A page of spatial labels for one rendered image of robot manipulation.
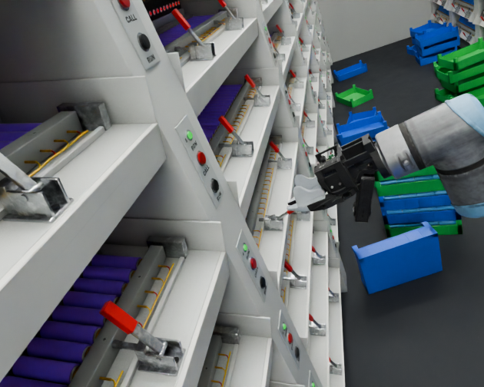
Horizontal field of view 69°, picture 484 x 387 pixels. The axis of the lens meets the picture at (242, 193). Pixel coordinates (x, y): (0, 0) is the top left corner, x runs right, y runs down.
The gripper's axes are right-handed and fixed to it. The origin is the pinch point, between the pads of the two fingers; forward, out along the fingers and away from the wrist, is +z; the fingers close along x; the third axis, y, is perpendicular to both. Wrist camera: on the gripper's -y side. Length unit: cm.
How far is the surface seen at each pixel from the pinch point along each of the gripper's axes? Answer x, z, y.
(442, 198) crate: -68, -25, -65
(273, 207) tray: -7.0, 7.9, -2.2
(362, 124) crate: -180, 1, -69
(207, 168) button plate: 22.1, -2.7, 24.1
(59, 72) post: 27, 1, 43
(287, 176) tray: -21.2, 5.9, -3.3
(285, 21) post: -113, 1, 22
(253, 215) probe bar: -0.7, 9.8, 1.7
